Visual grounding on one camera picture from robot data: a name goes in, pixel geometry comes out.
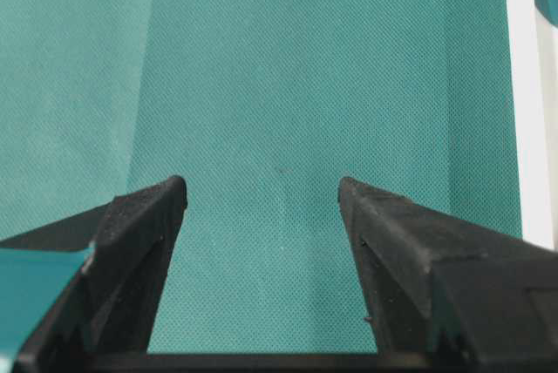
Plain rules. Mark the white plastic tray case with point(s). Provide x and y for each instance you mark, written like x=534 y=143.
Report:
x=537 y=222

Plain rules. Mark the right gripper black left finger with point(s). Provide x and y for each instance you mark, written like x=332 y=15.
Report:
x=88 y=285

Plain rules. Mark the green table cloth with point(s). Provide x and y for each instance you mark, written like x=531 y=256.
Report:
x=262 y=106

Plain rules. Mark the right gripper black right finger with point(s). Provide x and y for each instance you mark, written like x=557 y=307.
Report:
x=472 y=297

